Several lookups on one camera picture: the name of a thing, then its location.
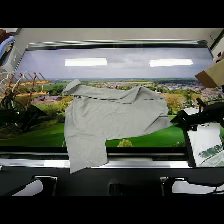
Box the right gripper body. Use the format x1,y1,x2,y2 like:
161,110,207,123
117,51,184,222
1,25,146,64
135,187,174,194
171,109,194,131

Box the grey T-shirt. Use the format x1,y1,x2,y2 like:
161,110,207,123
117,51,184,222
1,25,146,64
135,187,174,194
62,78,175,175

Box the heap of clothes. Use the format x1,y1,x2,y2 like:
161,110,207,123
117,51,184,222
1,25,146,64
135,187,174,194
0,29,16,66

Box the brown cardboard box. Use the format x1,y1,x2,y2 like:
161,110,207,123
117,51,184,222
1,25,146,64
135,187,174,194
194,59,224,89

